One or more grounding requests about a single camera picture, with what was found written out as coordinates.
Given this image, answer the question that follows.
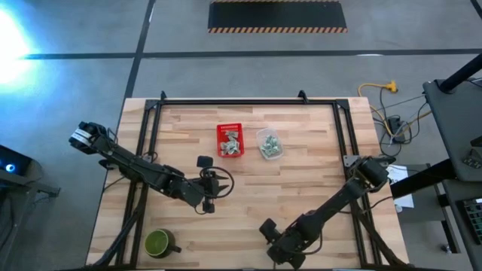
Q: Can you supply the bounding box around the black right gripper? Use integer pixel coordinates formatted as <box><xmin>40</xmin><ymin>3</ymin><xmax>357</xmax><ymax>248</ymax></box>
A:
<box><xmin>267</xmin><ymin>225</ymin><xmax>317</xmax><ymax>270</ymax></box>

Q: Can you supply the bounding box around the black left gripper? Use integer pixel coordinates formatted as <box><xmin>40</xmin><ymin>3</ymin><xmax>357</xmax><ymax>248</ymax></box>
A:
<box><xmin>184</xmin><ymin>171</ymin><xmax>231</xmax><ymax>215</ymax></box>

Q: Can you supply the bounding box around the red plastic basket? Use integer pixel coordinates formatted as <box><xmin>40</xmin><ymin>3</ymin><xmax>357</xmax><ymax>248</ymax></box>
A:
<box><xmin>215</xmin><ymin>122</ymin><xmax>246</xmax><ymax>158</ymax></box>

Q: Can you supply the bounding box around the clear plastic container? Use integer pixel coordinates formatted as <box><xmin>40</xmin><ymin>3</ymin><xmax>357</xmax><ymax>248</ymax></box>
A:
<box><xmin>255</xmin><ymin>127</ymin><xmax>284</xmax><ymax>161</ymax></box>

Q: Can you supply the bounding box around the green ceramic mug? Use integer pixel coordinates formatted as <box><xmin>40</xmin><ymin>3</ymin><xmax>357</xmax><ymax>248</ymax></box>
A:
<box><xmin>144</xmin><ymin>228</ymin><xmax>183</xmax><ymax>260</ymax></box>

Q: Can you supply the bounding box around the white paper sheet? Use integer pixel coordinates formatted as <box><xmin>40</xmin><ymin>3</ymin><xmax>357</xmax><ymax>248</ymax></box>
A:
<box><xmin>385</xmin><ymin>164</ymin><xmax>415</xmax><ymax>209</ymax></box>

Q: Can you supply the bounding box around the black beam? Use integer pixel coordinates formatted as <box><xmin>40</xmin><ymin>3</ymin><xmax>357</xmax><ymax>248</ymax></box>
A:
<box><xmin>389</xmin><ymin>157</ymin><xmax>459</xmax><ymax>199</ymax></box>

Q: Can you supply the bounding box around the black power strip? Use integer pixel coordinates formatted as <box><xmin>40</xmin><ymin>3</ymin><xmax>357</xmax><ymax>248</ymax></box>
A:
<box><xmin>387</xmin><ymin>115</ymin><xmax>406</xmax><ymax>143</ymax></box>

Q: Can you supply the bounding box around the black hazard-striped floor mat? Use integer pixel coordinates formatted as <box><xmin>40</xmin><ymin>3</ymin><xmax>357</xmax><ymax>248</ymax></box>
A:
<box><xmin>207</xmin><ymin>0</ymin><xmax>348</xmax><ymax>34</ymax></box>

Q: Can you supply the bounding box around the green component rack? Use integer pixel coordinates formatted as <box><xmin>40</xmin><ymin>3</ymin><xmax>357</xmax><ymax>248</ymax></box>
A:
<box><xmin>457</xmin><ymin>197</ymin><xmax>482</xmax><ymax>245</ymax></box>

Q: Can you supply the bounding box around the dark grey cart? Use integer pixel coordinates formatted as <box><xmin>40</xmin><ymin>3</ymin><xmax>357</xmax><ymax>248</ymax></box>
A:
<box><xmin>422</xmin><ymin>77</ymin><xmax>482</xmax><ymax>182</ymax></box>

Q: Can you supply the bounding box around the black device with blue light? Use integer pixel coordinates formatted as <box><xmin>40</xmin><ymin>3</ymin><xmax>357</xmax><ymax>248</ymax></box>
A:
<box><xmin>0</xmin><ymin>145</ymin><xmax>61</xmax><ymax>199</ymax></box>

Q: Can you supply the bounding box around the black pole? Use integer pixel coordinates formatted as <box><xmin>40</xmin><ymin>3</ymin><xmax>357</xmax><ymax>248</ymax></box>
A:
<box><xmin>438</xmin><ymin>52</ymin><xmax>482</xmax><ymax>93</ymax></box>

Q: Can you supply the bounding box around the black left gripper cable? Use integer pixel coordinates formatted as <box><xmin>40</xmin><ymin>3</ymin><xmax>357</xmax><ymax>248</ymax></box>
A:
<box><xmin>199</xmin><ymin>166</ymin><xmax>235</xmax><ymax>199</ymax></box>

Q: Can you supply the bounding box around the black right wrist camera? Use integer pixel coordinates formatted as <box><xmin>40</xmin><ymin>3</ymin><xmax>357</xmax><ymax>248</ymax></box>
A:
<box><xmin>258</xmin><ymin>218</ymin><xmax>282</xmax><ymax>244</ymax></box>

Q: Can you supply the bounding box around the black aluminium table frame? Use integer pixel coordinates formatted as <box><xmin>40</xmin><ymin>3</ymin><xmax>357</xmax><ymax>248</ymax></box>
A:
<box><xmin>90</xmin><ymin>90</ymin><xmax>407</xmax><ymax>271</ymax></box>

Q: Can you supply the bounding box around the yellow extension cord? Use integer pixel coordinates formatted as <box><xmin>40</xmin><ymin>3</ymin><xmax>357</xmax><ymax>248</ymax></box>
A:
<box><xmin>357</xmin><ymin>80</ymin><xmax>432</xmax><ymax>139</ymax></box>

